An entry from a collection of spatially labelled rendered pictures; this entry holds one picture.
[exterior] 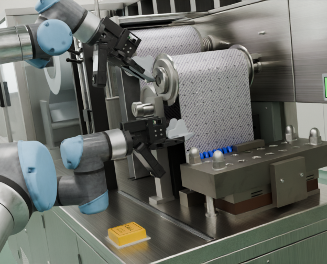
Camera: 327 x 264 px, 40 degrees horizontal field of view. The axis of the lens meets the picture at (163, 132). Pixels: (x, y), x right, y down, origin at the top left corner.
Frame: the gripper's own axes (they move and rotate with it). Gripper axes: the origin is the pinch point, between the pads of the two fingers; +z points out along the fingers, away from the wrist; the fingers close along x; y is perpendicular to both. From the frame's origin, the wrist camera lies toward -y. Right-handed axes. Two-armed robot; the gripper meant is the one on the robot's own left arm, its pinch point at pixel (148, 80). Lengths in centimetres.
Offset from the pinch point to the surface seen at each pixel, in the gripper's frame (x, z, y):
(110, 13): 63, -3, 31
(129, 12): 92, 11, 47
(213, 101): -8.3, 16.7, 3.5
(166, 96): -3.4, 5.6, -1.8
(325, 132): 193, 260, 108
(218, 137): -8.4, 23.7, -4.3
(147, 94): 10.9, 6.3, -0.9
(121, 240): -21.6, 4.5, -40.3
